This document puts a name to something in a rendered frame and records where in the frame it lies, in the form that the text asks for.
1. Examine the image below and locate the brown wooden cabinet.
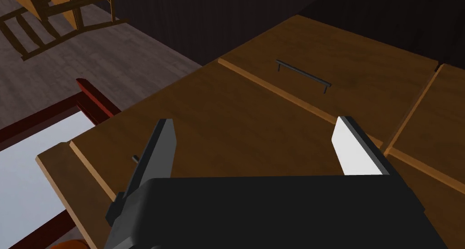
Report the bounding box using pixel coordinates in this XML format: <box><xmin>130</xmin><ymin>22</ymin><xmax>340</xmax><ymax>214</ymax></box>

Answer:
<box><xmin>35</xmin><ymin>14</ymin><xmax>465</xmax><ymax>249</ymax></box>

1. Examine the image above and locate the red framed bed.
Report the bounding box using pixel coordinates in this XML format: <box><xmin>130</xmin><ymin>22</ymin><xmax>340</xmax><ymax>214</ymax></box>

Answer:
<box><xmin>0</xmin><ymin>78</ymin><xmax>122</xmax><ymax>249</ymax></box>

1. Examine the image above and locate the brown wooden chair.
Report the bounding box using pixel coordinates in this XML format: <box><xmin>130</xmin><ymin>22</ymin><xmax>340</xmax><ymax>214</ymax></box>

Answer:
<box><xmin>0</xmin><ymin>0</ymin><xmax>129</xmax><ymax>62</ymax></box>

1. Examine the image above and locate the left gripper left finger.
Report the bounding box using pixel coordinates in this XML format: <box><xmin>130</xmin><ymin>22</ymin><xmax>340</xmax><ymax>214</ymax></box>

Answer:
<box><xmin>123</xmin><ymin>118</ymin><xmax>178</xmax><ymax>199</ymax></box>

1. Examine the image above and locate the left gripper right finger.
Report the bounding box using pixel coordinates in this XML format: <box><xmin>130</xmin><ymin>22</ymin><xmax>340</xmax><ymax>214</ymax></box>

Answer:
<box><xmin>331</xmin><ymin>115</ymin><xmax>391</xmax><ymax>176</ymax></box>

